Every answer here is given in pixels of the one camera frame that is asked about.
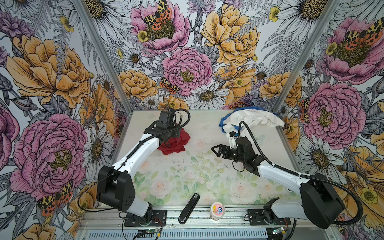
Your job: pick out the small round pink container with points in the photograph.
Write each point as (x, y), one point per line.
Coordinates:
(217, 210)

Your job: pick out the black handheld scanner device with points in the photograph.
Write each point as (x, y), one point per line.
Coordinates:
(188, 209)

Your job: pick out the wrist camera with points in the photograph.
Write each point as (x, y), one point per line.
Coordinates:
(166, 120)
(232, 137)

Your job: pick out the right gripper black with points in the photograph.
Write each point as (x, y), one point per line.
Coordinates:
(221, 147)

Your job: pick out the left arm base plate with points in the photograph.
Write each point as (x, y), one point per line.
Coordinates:
(158, 218)

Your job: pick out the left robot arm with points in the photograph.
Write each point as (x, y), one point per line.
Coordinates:
(115, 187)

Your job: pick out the dark red cloth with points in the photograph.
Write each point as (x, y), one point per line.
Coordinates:
(175, 145)

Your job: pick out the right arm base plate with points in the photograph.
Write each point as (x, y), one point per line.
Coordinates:
(261, 217)

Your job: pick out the white vented strip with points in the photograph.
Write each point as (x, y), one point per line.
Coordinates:
(183, 234)

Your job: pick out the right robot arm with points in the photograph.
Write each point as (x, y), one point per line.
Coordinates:
(318, 201)

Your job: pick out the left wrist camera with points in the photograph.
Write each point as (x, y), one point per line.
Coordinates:
(166, 120)

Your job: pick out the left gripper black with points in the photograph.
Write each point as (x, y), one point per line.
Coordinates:
(176, 133)

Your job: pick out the white cloth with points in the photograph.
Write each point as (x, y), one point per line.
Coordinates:
(252, 116)

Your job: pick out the aluminium front rail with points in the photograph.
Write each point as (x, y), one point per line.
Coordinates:
(234, 217)

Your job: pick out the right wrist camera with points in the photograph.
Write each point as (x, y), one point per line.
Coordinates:
(232, 137)

